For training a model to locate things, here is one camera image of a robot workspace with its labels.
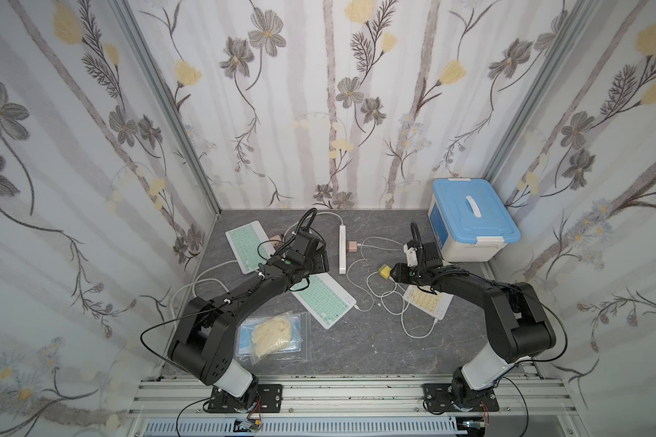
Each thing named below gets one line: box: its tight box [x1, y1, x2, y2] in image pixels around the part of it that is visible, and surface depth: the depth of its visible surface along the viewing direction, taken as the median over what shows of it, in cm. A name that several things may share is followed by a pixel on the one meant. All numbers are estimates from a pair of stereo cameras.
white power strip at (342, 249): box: [338, 224, 347, 275], surface depth 106 cm
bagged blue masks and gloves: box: [235, 309, 309, 366], surface depth 84 cm
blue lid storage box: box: [427, 178, 522, 263], surface depth 100 cm
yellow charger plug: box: [378, 264, 392, 280], surface depth 100 cm
